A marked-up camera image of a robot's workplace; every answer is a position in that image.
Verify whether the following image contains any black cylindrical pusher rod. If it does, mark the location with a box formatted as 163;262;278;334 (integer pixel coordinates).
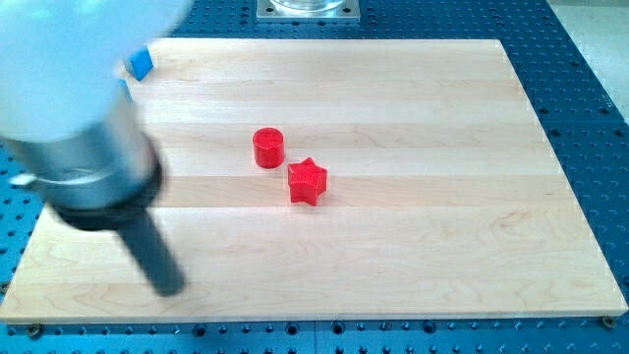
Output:
117;209;186;297

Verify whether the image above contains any red star block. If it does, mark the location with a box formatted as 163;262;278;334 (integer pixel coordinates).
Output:
287;157;328;206

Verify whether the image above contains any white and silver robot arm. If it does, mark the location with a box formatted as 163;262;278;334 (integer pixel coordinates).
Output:
1;1;190;296

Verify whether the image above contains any brass board clamp left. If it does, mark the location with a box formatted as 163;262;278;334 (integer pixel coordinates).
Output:
26;324;43;340

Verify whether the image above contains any red cylinder block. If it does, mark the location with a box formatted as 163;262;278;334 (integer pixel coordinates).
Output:
253;127;285;169

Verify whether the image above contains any blue cube block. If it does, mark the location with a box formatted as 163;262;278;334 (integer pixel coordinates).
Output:
124;46;153;81

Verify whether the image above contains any light wooden board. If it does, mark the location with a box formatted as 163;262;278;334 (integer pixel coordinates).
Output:
1;38;628;324

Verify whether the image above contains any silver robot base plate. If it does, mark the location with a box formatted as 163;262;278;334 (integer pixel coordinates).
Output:
256;0;361;24

